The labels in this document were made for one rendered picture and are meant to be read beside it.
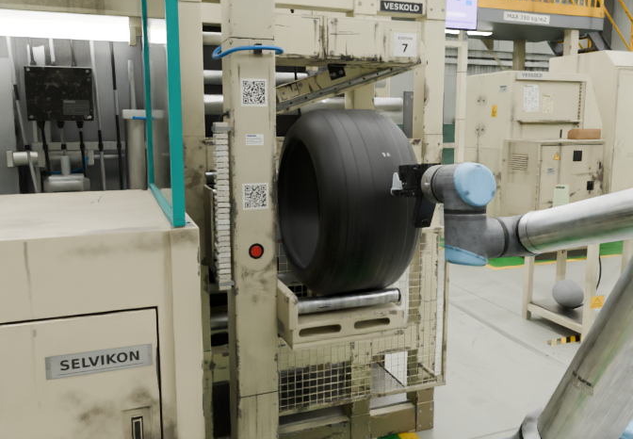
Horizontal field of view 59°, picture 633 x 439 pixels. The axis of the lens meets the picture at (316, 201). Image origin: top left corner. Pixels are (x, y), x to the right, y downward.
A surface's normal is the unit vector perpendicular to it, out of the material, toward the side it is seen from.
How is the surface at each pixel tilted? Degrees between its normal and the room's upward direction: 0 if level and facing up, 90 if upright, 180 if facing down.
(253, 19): 90
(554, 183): 90
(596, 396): 100
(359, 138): 45
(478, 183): 79
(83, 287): 90
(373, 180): 71
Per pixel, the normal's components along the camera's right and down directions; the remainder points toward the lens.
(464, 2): 0.36, 0.13
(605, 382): -0.69, 0.28
